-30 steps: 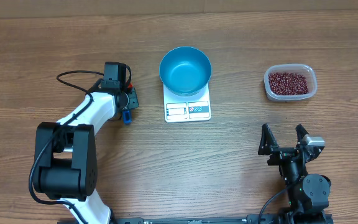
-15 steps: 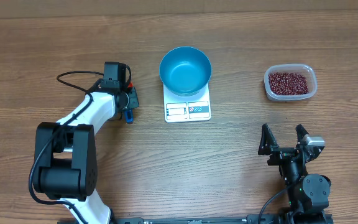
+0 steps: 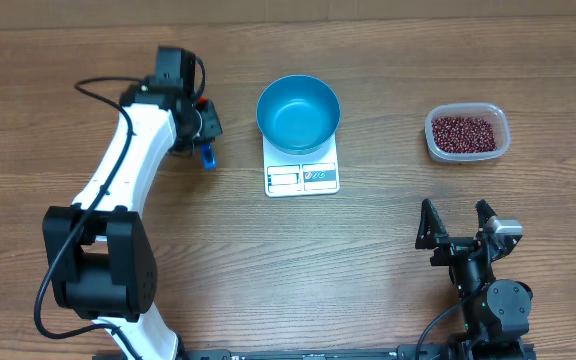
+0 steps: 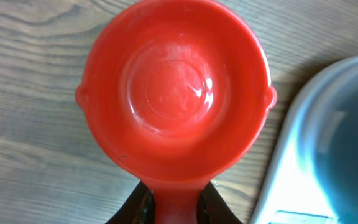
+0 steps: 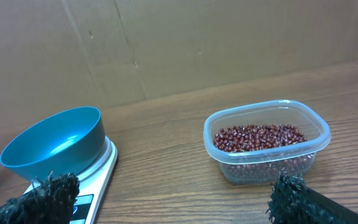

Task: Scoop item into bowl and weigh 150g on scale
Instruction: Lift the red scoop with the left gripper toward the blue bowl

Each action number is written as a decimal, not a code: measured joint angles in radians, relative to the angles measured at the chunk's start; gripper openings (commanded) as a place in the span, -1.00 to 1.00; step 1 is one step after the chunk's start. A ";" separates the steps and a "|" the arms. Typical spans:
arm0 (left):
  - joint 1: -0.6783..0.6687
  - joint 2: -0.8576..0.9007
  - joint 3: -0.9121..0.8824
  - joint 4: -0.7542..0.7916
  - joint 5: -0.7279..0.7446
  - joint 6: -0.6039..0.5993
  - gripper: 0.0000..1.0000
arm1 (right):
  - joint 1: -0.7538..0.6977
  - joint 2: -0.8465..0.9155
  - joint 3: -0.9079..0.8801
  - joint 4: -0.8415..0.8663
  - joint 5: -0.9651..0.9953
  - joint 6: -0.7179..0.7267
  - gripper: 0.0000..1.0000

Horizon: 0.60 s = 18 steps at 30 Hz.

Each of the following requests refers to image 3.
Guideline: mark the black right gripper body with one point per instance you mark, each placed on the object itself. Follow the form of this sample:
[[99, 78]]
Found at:
[[458, 243]]

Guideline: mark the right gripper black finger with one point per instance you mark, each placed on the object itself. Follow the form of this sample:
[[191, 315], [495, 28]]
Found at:
[[431, 233], [486, 215]]

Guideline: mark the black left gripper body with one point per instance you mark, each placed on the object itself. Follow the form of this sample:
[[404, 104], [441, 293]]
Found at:
[[209, 123]]

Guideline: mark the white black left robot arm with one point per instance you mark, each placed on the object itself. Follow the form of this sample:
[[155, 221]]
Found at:
[[102, 272]]

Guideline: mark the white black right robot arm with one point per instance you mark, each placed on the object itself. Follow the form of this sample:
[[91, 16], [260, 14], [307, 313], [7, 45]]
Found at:
[[495, 311]]

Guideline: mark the blue plastic bowl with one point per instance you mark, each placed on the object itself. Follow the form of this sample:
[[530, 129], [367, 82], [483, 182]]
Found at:
[[298, 113]]

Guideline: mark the white digital kitchen scale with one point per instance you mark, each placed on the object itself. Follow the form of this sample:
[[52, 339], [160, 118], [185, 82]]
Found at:
[[290, 175]]

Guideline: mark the clear plastic food container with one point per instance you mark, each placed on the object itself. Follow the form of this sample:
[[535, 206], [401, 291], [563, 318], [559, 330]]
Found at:
[[489, 112]]

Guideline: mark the red adzuki beans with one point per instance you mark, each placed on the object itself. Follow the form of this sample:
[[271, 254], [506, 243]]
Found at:
[[456, 134]]

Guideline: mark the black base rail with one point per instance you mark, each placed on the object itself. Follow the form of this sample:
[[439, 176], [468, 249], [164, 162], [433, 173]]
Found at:
[[402, 352]]

